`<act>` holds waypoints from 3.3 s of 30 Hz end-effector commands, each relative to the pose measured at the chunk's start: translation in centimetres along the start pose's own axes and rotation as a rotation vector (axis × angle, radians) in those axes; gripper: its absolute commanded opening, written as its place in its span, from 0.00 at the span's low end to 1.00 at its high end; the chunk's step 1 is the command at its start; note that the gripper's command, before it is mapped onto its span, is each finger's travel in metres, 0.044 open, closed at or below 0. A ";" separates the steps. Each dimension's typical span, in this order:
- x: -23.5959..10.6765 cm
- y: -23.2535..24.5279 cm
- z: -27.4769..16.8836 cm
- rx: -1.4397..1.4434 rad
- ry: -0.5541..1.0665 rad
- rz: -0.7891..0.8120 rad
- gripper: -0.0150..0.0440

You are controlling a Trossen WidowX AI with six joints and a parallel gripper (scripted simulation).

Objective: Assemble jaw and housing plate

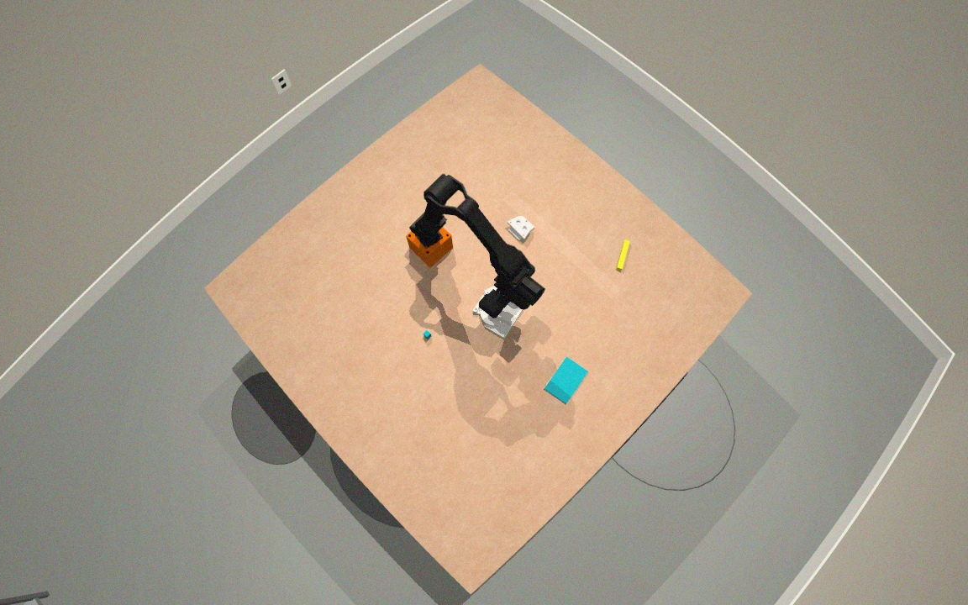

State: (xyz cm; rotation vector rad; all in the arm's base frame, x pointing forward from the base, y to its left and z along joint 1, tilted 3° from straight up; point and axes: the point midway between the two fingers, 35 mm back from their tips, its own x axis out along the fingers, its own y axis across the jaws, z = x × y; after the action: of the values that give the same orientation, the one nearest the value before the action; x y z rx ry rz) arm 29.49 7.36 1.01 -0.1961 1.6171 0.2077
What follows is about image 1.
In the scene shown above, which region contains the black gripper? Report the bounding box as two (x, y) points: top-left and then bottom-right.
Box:
(479, 263), (535, 318)

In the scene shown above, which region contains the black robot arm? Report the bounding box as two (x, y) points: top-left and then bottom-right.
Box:
(409, 173), (545, 309)

